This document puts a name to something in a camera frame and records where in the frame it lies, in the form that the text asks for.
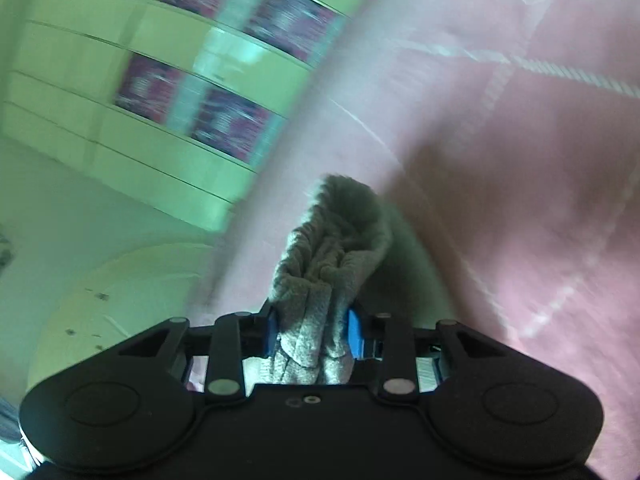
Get grey-green knit pants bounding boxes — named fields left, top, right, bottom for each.
left=250, top=176, right=454, bottom=385

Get cream curved headboard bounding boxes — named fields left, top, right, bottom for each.
left=27, top=242, right=210, bottom=389

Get left red poster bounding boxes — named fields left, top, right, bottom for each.
left=114, top=53, right=284, bottom=165

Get red poster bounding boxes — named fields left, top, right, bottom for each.
left=114, top=53, right=284, bottom=165
left=162, top=0, right=345, bottom=66

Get pink quilted bedspread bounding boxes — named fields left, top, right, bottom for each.
left=192, top=0, right=639, bottom=479

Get pale green wardrobe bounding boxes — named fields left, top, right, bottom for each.
left=1, top=0, right=363, bottom=231

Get right red poster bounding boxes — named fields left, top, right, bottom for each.
left=162, top=0, right=345, bottom=66

